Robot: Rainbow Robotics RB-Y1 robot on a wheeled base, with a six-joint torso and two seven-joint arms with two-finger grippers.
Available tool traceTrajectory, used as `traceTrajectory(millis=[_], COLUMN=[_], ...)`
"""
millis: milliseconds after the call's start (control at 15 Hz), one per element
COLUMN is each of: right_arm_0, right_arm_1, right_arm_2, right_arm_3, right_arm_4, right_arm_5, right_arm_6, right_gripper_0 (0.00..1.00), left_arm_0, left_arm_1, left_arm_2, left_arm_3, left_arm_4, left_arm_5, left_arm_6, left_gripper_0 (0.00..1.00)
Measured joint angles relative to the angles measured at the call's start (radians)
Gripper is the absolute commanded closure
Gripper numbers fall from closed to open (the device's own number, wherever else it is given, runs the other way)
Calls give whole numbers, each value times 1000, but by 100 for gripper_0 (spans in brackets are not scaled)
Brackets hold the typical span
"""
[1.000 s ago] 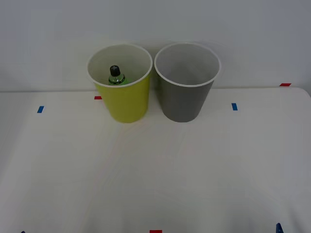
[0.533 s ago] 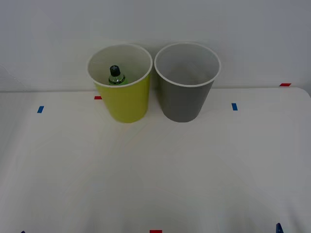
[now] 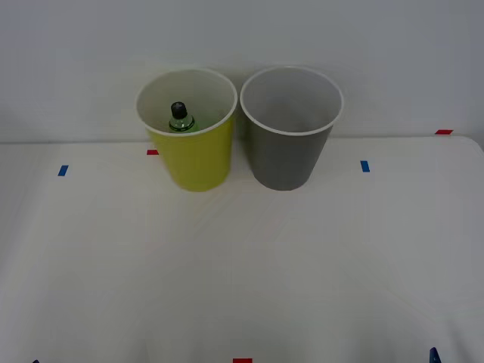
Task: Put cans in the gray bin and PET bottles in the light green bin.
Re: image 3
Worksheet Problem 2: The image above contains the grey plastic bin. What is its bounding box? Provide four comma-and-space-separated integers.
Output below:
239, 66, 345, 191

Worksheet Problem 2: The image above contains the yellow-green plastic bin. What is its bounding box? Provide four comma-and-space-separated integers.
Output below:
135, 67, 238, 193

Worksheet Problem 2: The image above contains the green plastic bottle black cap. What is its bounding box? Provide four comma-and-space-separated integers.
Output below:
168, 101, 200, 135

